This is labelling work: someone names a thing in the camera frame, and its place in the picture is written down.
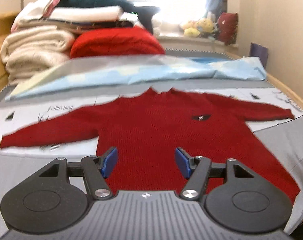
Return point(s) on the bright red folded blanket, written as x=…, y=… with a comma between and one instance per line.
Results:
x=116, y=41

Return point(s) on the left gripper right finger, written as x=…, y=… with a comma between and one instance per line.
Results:
x=196, y=171

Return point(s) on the cream folded blanket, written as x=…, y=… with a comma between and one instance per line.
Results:
x=31, y=51

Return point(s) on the purple box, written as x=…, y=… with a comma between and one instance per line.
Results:
x=257, y=50

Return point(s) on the dark red cushion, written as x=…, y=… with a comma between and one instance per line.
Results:
x=228, y=28

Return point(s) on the light blue folded sheet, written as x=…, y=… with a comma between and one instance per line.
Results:
x=128, y=70

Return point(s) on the yellow plush toys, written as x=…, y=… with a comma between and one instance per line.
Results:
x=204, y=27

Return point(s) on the white plush toy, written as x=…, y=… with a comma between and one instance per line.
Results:
x=159, y=27

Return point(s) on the white folded bedding stack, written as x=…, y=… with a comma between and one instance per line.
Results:
x=49, y=10

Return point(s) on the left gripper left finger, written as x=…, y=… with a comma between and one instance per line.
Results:
x=96, y=169

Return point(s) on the dark red knit sweater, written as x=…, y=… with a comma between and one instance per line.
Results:
x=147, y=129

